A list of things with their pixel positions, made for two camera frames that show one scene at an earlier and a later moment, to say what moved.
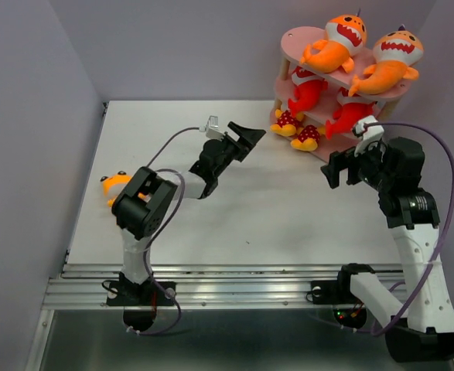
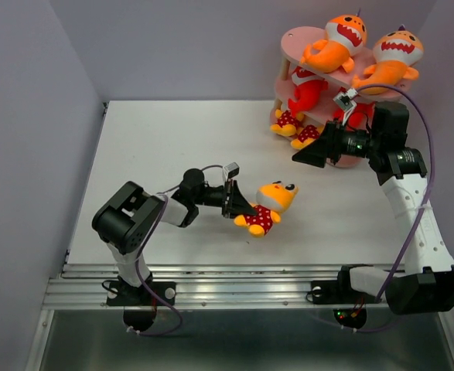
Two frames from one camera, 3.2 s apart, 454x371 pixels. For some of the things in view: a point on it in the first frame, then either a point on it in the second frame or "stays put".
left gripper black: (249, 138) to (235, 204)
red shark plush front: (346, 114) stays put
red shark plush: (308, 89) stays put
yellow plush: (286, 123) stays put
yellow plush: (308, 137) stays put
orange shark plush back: (395, 53) stays put
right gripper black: (339, 161) to (329, 144)
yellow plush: (112, 186) to (272, 198)
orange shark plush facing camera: (346, 36) stays put
